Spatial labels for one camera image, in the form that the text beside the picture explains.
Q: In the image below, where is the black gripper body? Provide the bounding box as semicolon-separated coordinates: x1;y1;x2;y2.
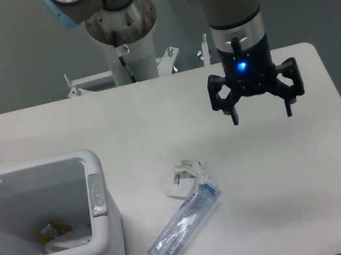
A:
218;36;278;98

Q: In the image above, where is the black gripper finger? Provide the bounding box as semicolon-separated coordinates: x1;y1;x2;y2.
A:
268;57;303;116
207;75;242;126

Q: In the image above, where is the white paper wrapper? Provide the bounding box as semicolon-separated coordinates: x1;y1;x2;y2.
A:
165;159;210;200

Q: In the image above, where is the clear crushed plastic bottle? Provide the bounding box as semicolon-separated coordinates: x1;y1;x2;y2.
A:
147;177;219;255

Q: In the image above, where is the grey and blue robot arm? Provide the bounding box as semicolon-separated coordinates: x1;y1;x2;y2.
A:
42;0;305;123

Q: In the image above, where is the white plastic trash can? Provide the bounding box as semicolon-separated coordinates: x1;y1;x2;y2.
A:
0;149;126;255

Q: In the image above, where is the white crumpled paper in bin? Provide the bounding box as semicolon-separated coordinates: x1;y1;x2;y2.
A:
44;225;92;254

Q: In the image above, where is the yellow wrapper in bin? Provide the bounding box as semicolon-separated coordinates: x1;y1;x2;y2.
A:
38;222;72;245

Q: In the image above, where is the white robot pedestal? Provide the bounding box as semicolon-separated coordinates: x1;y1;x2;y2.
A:
51;0;217;100

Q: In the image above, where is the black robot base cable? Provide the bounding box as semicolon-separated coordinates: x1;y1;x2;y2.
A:
109;27;138;86

